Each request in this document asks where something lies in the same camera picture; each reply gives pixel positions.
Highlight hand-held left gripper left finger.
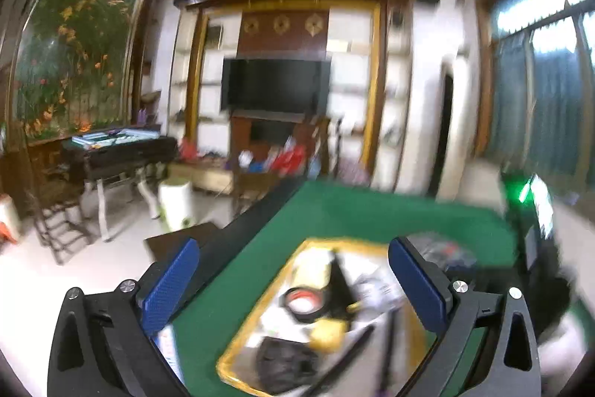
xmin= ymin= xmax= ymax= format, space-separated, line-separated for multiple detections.
xmin=46 ymin=238 xmax=200 ymax=397

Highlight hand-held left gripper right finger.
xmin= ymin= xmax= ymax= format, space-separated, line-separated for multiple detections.
xmin=388 ymin=236 xmax=542 ymax=397

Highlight yellow block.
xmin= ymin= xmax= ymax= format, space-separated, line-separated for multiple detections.
xmin=311 ymin=318 xmax=349 ymax=353

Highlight white foam box yellow tape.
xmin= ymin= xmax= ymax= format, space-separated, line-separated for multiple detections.
xmin=216 ymin=237 xmax=428 ymax=397

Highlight black electrical tape roll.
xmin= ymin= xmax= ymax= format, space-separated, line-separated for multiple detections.
xmin=283 ymin=285 xmax=332 ymax=324

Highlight black fabric pouch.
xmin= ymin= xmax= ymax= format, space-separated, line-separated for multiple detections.
xmin=255 ymin=336 xmax=321 ymax=395

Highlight round grey table centre panel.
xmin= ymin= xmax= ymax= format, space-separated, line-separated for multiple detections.
xmin=409 ymin=232 xmax=479 ymax=272

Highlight square wooden stool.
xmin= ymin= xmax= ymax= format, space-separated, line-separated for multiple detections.
xmin=143 ymin=224 xmax=219 ymax=263

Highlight printed paper leaflet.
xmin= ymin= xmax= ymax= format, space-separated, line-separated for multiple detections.
xmin=155 ymin=325 xmax=187 ymax=384

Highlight white green round bin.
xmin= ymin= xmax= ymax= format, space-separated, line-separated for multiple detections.
xmin=158 ymin=180 xmax=195 ymax=230

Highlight floral cushion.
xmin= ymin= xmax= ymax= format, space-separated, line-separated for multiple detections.
xmin=337 ymin=160 xmax=373 ymax=186

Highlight dark mahjong table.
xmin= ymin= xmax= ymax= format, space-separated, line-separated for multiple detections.
xmin=60 ymin=135 xmax=180 ymax=240

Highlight dark wooden chair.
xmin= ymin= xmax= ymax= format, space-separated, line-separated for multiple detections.
xmin=25 ymin=178 xmax=94 ymax=265

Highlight rows of mahjong tiles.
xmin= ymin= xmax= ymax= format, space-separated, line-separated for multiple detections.
xmin=72 ymin=128 xmax=161 ymax=147

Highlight standing air conditioner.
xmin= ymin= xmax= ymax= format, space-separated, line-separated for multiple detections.
xmin=428 ymin=57 xmax=479 ymax=198

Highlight wooden framed window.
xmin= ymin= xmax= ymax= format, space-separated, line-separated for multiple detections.
xmin=479 ymin=0 xmax=595 ymax=193

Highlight white orange container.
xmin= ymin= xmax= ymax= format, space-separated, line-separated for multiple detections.
xmin=0 ymin=195 xmax=22 ymax=244

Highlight large red plastic bag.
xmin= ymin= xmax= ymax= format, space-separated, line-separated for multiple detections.
xmin=274 ymin=148 xmax=308 ymax=175

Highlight black flat television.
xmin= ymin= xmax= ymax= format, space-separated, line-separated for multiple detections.
xmin=220 ymin=57 xmax=332 ymax=119

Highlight large flower painting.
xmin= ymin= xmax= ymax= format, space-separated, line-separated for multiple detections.
xmin=14 ymin=0 xmax=145 ymax=137

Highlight wall shelf unit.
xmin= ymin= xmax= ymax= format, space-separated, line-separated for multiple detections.
xmin=167 ymin=0 xmax=414 ymax=188

